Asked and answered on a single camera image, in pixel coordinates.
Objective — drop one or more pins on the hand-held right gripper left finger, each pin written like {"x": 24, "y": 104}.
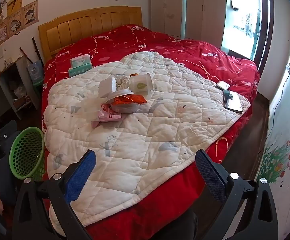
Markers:
{"x": 81, "y": 175}

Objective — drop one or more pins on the yellow wall poster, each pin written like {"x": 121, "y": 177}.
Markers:
{"x": 15, "y": 3}

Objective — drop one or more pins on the wooden headboard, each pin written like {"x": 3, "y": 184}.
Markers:
{"x": 85, "y": 22}

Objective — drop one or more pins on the orange brown food scrap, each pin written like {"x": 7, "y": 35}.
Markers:
{"x": 135, "y": 75}

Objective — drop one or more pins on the white power bank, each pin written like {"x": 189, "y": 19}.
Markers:
{"x": 222, "y": 85}

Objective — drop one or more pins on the character wall poster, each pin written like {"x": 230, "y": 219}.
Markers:
{"x": 2, "y": 33}
{"x": 30, "y": 15}
{"x": 16, "y": 24}

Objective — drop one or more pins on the white bedside shelf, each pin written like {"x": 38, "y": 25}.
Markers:
{"x": 2, "y": 77}

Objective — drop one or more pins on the green plastic basket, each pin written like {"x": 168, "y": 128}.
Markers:
{"x": 26, "y": 152}

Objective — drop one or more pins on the white green tissue pack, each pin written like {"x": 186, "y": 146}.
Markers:
{"x": 81, "y": 60}

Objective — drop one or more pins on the crumpled beige wrapper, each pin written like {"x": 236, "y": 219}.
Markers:
{"x": 122, "y": 82}

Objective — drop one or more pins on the blue paper bag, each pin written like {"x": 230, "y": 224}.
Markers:
{"x": 35, "y": 72}

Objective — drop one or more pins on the teal tissue pack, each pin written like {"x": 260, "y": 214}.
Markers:
{"x": 78, "y": 72}

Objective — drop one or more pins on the red brown stick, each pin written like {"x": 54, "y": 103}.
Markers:
{"x": 25, "y": 54}

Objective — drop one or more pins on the white quilted mat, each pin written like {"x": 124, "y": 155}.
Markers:
{"x": 147, "y": 130}

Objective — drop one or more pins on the red snack packet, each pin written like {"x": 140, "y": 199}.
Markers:
{"x": 130, "y": 99}

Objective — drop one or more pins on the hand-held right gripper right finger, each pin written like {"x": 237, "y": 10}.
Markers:
{"x": 209, "y": 177}

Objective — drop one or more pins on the dark framed window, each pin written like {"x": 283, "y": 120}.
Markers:
{"x": 244, "y": 22}

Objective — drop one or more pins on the white round lid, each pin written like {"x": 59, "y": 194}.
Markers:
{"x": 118, "y": 95}

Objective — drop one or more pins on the dark long stick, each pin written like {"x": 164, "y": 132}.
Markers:
{"x": 37, "y": 50}

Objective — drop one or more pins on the black smartphone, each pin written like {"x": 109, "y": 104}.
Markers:
{"x": 232, "y": 101}

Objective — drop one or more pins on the pink packet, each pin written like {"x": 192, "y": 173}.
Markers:
{"x": 106, "y": 116}

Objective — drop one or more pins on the white paper cup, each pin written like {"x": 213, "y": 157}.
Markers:
{"x": 140, "y": 83}

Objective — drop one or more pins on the flower wall sticker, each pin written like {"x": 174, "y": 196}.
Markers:
{"x": 277, "y": 162}

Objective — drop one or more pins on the white wardrobe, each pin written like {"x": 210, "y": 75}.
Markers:
{"x": 184, "y": 7}

